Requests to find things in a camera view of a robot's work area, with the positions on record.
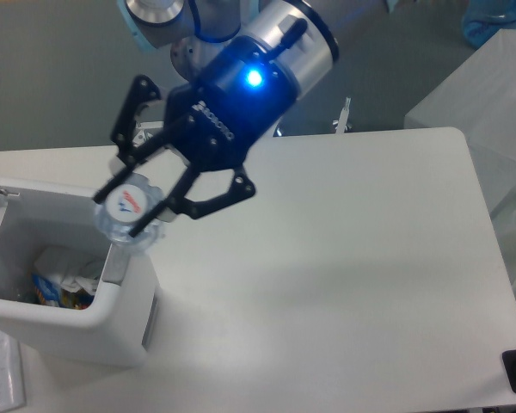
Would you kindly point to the white open trash can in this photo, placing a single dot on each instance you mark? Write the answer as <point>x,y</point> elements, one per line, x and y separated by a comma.
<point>39,220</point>

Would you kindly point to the colourful trash inside can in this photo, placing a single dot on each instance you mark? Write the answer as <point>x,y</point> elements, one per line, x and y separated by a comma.
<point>44,292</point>

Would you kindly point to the blue water jug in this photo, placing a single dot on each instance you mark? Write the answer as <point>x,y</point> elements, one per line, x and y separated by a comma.
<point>483,19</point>

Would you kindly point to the crushed clear plastic bottle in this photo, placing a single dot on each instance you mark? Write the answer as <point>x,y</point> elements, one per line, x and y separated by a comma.
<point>123,208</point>

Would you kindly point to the white paper wrapper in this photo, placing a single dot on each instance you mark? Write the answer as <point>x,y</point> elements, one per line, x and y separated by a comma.
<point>72,270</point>

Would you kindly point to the white tray with plastic bag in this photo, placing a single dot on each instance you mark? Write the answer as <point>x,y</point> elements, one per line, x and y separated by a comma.
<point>12,389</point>

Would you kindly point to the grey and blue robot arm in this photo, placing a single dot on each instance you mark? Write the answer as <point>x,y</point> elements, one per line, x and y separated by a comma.
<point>197,31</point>

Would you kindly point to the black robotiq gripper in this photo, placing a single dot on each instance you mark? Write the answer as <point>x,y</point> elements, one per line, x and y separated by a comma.
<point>234,99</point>

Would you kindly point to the grey side table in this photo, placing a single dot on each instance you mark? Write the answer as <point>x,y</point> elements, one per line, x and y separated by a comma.
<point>479,99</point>

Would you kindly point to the white pedestal base bracket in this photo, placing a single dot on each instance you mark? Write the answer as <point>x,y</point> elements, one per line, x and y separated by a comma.
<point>144,131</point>

